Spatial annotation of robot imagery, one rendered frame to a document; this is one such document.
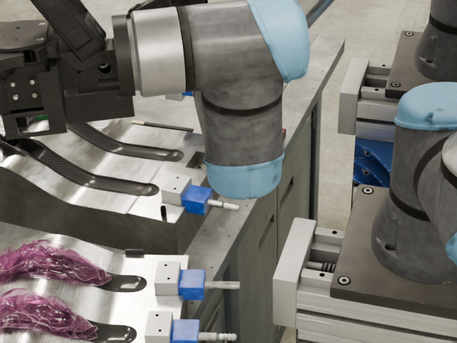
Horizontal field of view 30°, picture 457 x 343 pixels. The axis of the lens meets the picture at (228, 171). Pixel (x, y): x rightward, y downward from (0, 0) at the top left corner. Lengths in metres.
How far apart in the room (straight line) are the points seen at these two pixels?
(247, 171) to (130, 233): 0.70
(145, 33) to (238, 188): 0.18
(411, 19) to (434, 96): 3.05
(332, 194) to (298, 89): 1.04
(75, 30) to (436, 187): 0.43
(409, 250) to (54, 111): 0.52
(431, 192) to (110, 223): 0.69
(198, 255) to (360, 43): 2.47
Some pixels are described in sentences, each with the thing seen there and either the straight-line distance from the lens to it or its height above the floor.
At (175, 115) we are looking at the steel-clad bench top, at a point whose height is 0.80.
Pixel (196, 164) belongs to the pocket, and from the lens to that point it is 1.59.
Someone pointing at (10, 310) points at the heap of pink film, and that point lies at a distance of 1.28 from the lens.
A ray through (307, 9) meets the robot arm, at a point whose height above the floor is 1.42.
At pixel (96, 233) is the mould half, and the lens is 1.52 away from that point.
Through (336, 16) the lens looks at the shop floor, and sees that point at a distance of 4.07.
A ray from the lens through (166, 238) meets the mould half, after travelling 1.45.
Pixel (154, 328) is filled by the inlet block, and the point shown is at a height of 0.88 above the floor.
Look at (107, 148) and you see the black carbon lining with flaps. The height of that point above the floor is 0.88.
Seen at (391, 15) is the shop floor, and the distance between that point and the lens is 4.10.
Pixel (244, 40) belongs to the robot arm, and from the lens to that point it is 0.73.
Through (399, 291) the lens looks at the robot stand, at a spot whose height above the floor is 1.04.
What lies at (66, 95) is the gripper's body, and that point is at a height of 1.42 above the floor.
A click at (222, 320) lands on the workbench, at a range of 1.78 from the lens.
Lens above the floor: 1.79
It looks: 36 degrees down
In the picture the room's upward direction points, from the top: 2 degrees counter-clockwise
